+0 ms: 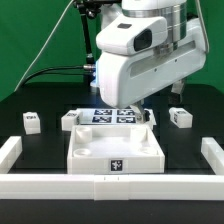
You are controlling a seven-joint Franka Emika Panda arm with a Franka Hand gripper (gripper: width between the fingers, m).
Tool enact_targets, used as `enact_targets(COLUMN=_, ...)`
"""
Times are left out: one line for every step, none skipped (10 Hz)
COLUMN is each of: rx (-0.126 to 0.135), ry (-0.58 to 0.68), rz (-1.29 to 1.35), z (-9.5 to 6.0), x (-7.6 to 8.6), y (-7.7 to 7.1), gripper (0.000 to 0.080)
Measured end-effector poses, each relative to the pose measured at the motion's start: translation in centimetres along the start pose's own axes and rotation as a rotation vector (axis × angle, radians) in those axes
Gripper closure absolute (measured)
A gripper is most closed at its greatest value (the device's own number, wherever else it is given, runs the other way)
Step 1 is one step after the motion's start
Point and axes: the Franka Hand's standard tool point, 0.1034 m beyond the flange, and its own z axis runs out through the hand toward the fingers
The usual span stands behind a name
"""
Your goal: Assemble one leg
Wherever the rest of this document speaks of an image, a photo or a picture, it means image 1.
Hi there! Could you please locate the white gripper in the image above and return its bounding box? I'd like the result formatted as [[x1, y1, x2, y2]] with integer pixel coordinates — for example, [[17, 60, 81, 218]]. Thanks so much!
[[95, 35, 208, 125]]

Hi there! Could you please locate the white square table top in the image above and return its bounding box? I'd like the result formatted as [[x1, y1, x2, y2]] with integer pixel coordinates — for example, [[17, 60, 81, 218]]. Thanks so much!
[[67, 124, 165, 174]]

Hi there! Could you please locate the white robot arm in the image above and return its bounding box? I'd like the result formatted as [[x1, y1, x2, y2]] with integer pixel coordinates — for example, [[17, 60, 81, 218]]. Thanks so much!
[[96, 0, 209, 123]]

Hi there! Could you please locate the sheet of fiducial tags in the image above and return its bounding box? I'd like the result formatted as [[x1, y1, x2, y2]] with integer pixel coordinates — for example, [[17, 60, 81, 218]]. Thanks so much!
[[76, 108, 137, 125]]

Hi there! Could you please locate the white U-shaped fence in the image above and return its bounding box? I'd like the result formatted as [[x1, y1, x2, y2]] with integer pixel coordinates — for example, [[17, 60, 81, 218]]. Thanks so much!
[[0, 136, 224, 200]]

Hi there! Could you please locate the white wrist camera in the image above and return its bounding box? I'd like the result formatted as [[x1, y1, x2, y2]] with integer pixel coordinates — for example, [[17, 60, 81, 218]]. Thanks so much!
[[96, 15, 168, 55]]

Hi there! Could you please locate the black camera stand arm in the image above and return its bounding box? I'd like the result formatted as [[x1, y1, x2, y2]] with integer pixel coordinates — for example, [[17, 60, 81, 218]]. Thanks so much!
[[73, 0, 120, 65]]

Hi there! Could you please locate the black cable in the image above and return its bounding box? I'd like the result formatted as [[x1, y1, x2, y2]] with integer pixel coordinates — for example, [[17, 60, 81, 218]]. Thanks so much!
[[23, 65, 96, 86]]

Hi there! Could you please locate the white cable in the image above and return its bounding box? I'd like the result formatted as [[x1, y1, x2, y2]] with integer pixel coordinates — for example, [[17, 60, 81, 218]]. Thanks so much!
[[13, 0, 75, 92]]

